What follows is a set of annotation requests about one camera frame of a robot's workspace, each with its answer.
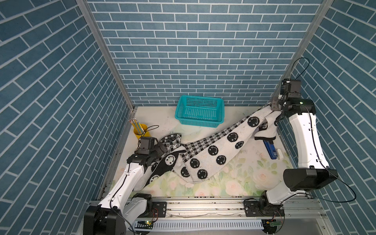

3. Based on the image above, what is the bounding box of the black white smiley scarf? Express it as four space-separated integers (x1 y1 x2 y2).
146 106 281 184

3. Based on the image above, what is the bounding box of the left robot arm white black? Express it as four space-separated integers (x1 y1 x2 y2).
83 137 167 235

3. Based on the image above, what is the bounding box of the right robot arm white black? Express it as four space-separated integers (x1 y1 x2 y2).
243 98 338 217

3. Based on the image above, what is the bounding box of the teal plastic mesh basket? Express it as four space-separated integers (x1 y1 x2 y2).
175 96 225 128

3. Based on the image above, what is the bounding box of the yellow pencil cup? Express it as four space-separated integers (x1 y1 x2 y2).
133 123 151 139

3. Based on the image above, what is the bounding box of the small white eraser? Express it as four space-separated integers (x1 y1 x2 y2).
277 149 284 160

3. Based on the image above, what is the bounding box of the floral table mat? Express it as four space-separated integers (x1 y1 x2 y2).
107 106 306 198

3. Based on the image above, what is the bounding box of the green circuit board right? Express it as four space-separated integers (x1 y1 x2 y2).
263 221 281 227

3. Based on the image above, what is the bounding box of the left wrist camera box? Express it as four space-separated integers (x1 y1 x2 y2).
135 137 156 155

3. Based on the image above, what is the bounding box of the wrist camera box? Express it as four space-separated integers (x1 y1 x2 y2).
280 79 302 101
135 137 156 155

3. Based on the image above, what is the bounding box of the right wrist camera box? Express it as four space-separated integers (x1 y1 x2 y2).
280 79 302 101

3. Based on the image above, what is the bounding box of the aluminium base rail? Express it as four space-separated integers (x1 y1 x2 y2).
88 196 327 221

